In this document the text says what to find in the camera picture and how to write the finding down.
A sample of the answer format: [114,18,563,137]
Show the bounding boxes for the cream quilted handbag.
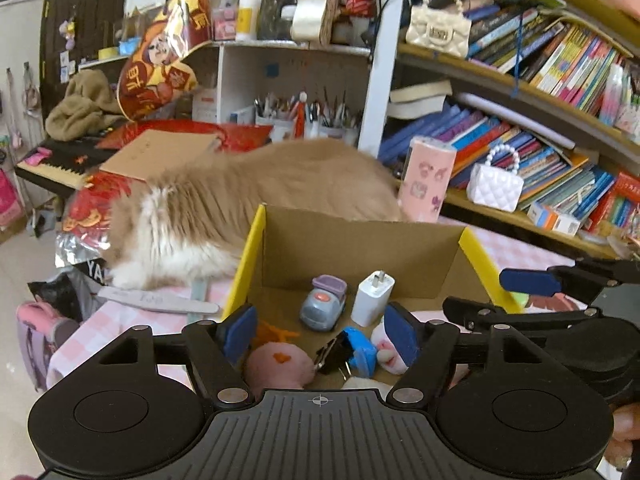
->
[405,0,472,58]

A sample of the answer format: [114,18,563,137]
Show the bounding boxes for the black binder clip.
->
[312,332,354,385]

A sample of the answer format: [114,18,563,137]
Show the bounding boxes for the pink checked printed cloth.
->
[47,215,640,480]

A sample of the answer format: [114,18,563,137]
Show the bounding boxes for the red printed foil bags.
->
[61,120,275,248]

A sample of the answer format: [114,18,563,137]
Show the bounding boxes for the purple grey toy car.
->
[299,274,347,332]

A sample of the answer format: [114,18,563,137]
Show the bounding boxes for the small pink box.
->
[211,7,237,42]

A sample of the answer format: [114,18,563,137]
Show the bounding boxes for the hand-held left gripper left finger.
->
[97,304,259,406]

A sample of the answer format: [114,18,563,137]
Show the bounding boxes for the white shelf unit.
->
[187,41,373,147]

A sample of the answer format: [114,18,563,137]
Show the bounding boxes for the pink sticker-covered cylinder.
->
[398,136,457,223]

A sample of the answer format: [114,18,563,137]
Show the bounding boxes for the cream paper roll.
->
[291,0,342,44]

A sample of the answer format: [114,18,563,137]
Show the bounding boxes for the pink round plush toy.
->
[243,321,315,396]

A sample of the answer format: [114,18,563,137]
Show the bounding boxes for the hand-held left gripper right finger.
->
[382,301,540,406]

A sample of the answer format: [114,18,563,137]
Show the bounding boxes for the red gold foil bag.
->
[117,0,213,121]

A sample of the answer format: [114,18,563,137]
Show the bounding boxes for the white charger plug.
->
[351,270,396,328]

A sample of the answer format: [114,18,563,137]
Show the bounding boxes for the pink backpack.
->
[15,300,82,393]

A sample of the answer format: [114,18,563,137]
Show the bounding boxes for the black piano keyboard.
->
[14,136,112,200]

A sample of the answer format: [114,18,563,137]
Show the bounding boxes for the wooden bookshelf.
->
[357,0,640,261]

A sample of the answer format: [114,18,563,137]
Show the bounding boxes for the blue black clip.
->
[342,327,377,378]

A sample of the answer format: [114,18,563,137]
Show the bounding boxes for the white nail file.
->
[97,286,221,316]

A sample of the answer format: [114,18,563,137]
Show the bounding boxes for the flat cardboard sheet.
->
[99,129,222,182]

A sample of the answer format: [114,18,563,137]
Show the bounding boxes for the row of thin picture books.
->
[467,4,640,131]

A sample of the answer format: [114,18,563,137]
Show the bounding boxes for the white marker containers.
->
[597,60,640,142]

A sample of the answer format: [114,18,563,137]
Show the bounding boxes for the brown crumpled cloth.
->
[45,69,127,142]

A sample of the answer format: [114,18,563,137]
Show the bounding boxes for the white rolled paper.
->
[454,91,577,151]

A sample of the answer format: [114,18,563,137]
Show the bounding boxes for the yellow cardboard box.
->
[220,203,526,392]

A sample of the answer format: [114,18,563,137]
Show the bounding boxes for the white bottle yellow label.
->
[235,0,261,41]

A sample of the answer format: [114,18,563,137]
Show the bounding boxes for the person's right hand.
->
[602,402,640,471]

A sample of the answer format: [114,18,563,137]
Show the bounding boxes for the white quilted pearl-handle handbag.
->
[467,144,524,213]

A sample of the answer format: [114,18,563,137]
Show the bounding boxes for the stack of thick pale books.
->
[387,80,453,121]

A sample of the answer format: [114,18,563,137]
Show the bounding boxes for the tan fluffy cat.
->
[102,139,408,291]

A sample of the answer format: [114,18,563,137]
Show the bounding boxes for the pen holder cups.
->
[252,87,362,145]

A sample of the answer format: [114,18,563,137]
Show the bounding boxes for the orange and white carton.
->
[527,202,582,237]

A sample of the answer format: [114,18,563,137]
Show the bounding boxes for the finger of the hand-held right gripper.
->
[499,259,632,297]
[442,296,601,335]

